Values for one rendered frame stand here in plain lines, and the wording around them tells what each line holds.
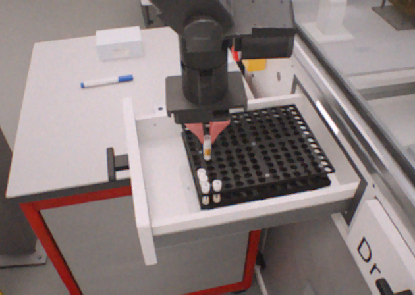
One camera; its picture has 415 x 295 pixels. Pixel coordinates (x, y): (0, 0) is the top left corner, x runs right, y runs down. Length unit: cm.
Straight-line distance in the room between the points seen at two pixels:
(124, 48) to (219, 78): 72
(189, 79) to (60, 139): 53
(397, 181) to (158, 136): 44
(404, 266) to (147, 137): 49
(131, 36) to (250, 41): 77
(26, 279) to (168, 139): 104
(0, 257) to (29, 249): 12
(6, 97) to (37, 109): 150
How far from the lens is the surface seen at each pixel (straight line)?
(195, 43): 39
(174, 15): 36
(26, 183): 87
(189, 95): 49
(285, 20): 43
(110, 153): 66
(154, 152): 75
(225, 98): 50
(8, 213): 151
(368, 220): 60
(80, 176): 85
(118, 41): 116
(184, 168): 70
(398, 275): 58
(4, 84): 268
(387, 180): 57
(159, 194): 68
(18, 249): 170
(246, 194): 64
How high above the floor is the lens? 137
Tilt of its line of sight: 45 degrees down
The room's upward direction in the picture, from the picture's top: straight up
